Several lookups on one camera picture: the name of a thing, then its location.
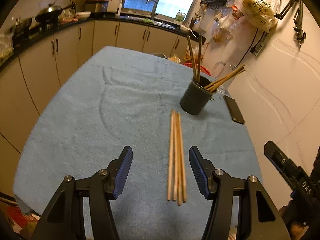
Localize wooden chopstick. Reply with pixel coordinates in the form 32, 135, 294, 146
167, 109, 175, 201
172, 111, 179, 201
177, 113, 187, 203
176, 113, 182, 206
207, 68, 246, 92
187, 35, 197, 80
204, 64, 245, 90
197, 34, 202, 84

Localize dark green utensil holder cup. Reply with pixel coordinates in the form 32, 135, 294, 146
180, 76, 217, 115

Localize beige kitchen cabinets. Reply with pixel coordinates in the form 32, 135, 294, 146
1, 21, 191, 195

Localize right hand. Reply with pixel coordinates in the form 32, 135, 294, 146
278, 204, 320, 240

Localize black smartphone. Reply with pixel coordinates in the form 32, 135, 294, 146
223, 95, 245, 125

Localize blue towel table cover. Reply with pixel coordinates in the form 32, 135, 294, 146
13, 47, 261, 239

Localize red plastic basin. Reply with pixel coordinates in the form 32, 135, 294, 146
183, 62, 212, 77

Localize hanging plastic bag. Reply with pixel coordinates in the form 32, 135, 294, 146
240, 0, 280, 33

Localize steel cooking pot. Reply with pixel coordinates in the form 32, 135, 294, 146
10, 16, 33, 43

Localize black wok pan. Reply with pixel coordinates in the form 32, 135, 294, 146
35, 0, 76, 24

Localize green dish soap bottle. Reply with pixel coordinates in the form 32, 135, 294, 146
175, 10, 186, 23

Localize chrome sink faucet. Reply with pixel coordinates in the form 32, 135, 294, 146
145, 0, 158, 21

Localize black power cable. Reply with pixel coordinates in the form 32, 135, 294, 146
236, 27, 259, 68

